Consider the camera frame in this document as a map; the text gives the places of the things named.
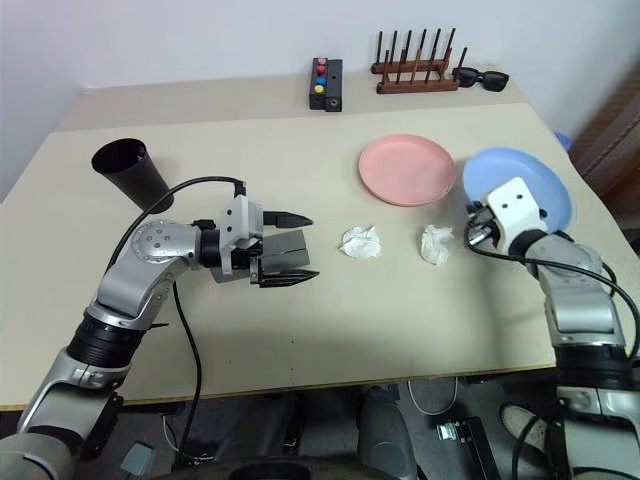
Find black box with coloured buttons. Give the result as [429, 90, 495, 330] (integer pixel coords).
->
[309, 56, 345, 113]

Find black bracket with metal latch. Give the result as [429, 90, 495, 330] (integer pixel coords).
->
[434, 416, 502, 480]

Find brown wooden furniture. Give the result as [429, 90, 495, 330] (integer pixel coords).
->
[569, 63, 640, 236]

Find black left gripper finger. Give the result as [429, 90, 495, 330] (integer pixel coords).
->
[263, 210, 315, 231]
[258, 268, 321, 290]

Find grey rounded shape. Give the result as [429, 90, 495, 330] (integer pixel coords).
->
[356, 384, 417, 480]

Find black sunglasses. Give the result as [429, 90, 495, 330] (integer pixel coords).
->
[451, 66, 511, 93]

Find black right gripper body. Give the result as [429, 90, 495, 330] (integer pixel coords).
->
[466, 199, 502, 247]

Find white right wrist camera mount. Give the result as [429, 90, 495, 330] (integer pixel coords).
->
[486, 177, 549, 247]

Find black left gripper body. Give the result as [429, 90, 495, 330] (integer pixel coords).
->
[234, 236, 265, 288]

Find pink plate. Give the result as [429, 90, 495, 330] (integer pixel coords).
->
[357, 133, 458, 207]

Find small grey box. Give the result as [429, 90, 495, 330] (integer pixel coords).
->
[119, 441, 156, 479]

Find thin white cable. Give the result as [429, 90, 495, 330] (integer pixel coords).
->
[405, 378, 462, 416]

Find crumpled white paper ball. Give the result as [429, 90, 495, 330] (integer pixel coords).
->
[419, 224, 456, 267]
[338, 225, 384, 260]

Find brown wooden peg rack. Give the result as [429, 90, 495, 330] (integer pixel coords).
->
[370, 27, 469, 95]

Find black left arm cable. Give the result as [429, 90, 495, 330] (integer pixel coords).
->
[106, 175, 249, 459]

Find black and white shoe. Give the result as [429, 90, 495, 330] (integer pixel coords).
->
[499, 401, 547, 452]

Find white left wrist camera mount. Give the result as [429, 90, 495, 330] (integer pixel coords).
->
[216, 194, 266, 277]

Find black plastic cup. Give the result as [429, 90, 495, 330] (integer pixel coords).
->
[90, 137, 176, 214]

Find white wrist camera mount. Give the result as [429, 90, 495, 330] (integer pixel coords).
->
[486, 177, 549, 247]
[216, 194, 266, 277]

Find blue plate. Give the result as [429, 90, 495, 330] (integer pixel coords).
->
[461, 145, 574, 237]

